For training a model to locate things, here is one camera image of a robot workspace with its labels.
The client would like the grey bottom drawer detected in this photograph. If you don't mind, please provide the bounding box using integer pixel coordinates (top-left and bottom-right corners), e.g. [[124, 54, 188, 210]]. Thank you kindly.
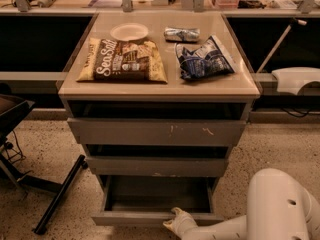
[[93, 175, 223, 227]]

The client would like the sea salt chips bag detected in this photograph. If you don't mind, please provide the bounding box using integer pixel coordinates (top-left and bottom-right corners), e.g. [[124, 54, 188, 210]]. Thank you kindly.
[[77, 38, 167, 83]]

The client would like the white pole with black tip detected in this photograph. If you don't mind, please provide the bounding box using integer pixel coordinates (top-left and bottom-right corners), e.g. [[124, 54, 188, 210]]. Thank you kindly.
[[256, 18, 307, 73]]

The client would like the blue crumpled chips bag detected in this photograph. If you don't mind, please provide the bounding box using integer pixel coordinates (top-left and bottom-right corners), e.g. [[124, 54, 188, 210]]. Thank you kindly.
[[175, 36, 234, 80]]

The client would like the grey drawer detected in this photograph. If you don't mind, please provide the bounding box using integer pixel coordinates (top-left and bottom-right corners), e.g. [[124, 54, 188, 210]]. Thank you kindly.
[[68, 118, 246, 146], [93, 175, 223, 227], [87, 156, 227, 177]]

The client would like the black chair seat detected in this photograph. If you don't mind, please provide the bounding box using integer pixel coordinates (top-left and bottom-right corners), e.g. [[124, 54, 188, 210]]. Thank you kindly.
[[0, 94, 35, 139]]

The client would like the grey drawer cabinet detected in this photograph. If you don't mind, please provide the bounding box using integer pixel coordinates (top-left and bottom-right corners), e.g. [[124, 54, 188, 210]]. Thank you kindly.
[[57, 11, 262, 185]]

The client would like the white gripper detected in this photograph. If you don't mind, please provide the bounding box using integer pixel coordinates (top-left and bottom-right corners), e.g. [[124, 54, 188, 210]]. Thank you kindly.
[[163, 207, 198, 239]]

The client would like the black cable on floor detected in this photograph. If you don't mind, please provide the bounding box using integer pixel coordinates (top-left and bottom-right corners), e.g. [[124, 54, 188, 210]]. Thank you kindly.
[[2, 129, 28, 165]]

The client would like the grey middle drawer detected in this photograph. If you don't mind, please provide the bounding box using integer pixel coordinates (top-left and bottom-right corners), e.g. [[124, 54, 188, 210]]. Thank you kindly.
[[87, 156, 227, 177]]

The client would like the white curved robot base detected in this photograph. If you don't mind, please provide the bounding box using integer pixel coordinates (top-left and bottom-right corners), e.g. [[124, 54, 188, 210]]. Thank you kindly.
[[272, 67, 320, 95]]

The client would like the white paper plate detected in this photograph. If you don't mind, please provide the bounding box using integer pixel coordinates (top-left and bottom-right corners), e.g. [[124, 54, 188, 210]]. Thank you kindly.
[[110, 23, 149, 41]]

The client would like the crushed silver can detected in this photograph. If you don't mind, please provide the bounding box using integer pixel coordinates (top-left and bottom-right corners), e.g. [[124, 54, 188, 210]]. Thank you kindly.
[[164, 27, 200, 43]]

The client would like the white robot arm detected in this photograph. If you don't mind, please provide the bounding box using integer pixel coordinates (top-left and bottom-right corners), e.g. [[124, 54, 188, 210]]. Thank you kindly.
[[163, 168, 320, 240]]

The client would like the grey top drawer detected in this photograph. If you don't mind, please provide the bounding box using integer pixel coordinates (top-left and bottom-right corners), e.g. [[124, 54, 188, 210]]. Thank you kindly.
[[68, 118, 246, 146]]

